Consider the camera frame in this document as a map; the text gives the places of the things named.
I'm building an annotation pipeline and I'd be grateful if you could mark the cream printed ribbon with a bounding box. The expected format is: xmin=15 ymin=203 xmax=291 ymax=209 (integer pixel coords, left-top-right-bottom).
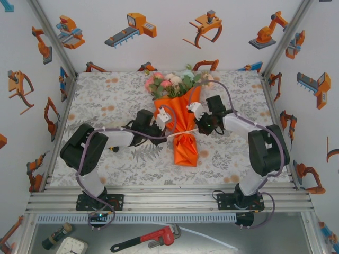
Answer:
xmin=166 ymin=126 xmax=199 ymax=140

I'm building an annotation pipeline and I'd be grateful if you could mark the orange wrapping paper sheet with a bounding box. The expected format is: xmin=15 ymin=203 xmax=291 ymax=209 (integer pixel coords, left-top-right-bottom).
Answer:
xmin=153 ymin=85 xmax=203 ymax=167

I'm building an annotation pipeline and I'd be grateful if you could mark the artificial flower bouquet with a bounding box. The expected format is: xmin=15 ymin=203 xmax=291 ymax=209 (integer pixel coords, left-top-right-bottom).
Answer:
xmin=144 ymin=63 xmax=215 ymax=100

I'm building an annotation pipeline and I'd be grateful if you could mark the floral patterned tablecloth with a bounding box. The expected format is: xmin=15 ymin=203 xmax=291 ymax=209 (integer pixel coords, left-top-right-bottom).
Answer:
xmin=50 ymin=70 xmax=292 ymax=187

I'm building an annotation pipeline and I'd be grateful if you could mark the red pipe wrench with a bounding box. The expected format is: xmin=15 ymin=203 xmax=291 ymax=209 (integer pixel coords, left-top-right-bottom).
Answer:
xmin=110 ymin=223 xmax=182 ymax=252

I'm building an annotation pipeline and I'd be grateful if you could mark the small black electronics box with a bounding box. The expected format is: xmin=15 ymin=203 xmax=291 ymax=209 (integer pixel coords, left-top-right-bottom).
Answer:
xmin=234 ymin=213 xmax=255 ymax=230
xmin=88 ymin=211 xmax=110 ymax=223

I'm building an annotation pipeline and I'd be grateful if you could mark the white plastic strip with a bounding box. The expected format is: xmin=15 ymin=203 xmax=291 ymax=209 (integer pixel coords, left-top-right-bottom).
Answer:
xmin=182 ymin=229 xmax=238 ymax=251

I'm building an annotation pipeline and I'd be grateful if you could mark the dark bottle with cork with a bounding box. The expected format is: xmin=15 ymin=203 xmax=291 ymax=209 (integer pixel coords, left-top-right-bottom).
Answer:
xmin=41 ymin=222 xmax=73 ymax=250

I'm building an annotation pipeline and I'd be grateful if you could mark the white alarm clock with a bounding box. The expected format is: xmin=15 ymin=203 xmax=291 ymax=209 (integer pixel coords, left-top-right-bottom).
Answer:
xmin=55 ymin=236 xmax=88 ymax=254

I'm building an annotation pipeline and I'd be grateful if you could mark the aluminium frame cross rail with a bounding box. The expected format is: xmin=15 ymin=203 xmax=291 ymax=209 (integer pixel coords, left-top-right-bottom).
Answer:
xmin=25 ymin=185 xmax=316 ymax=214

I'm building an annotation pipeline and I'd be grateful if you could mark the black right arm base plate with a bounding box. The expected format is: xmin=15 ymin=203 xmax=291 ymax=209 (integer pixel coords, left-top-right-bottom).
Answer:
xmin=216 ymin=193 xmax=265 ymax=212

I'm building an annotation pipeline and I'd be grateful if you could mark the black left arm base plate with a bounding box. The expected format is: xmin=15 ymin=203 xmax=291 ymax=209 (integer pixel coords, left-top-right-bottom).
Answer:
xmin=76 ymin=194 xmax=125 ymax=212

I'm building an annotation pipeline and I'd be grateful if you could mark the grey slotted cable duct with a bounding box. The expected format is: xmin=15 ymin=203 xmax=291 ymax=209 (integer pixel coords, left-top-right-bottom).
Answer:
xmin=35 ymin=213 xmax=237 ymax=224

